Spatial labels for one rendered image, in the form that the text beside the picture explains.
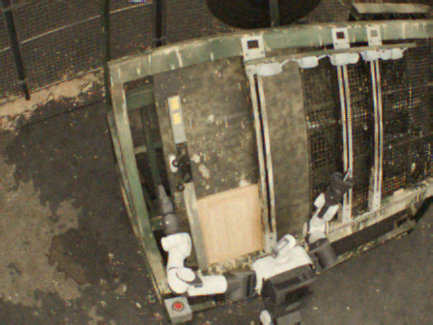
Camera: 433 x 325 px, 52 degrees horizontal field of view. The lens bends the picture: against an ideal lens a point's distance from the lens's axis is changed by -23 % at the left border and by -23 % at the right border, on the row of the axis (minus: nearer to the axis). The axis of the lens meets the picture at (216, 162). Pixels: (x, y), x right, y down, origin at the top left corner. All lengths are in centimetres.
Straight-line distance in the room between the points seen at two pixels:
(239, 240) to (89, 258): 144
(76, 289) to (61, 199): 81
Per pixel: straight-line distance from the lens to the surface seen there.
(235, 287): 238
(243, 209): 279
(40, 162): 447
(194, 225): 273
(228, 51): 237
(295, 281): 236
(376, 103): 288
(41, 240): 410
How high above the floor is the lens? 359
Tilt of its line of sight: 57 degrees down
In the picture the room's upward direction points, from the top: 5 degrees clockwise
